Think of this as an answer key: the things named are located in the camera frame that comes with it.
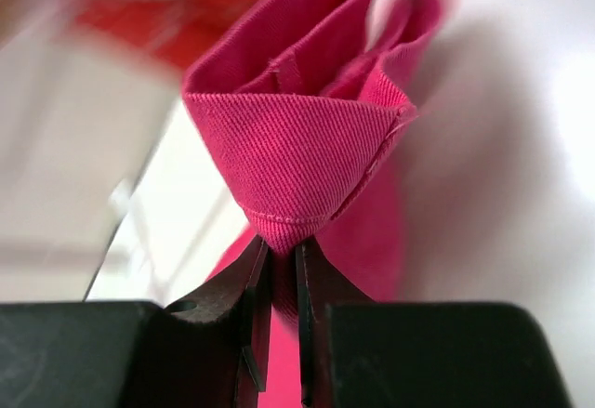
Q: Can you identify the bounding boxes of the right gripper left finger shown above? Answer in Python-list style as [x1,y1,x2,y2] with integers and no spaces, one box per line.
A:
[165,236,271,392]

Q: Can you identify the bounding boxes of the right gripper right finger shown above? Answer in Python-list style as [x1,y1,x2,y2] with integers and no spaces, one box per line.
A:
[294,240,372,406]

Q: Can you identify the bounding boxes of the magenta pink trousers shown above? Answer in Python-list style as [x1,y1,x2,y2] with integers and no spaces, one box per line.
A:
[182,0,452,407]

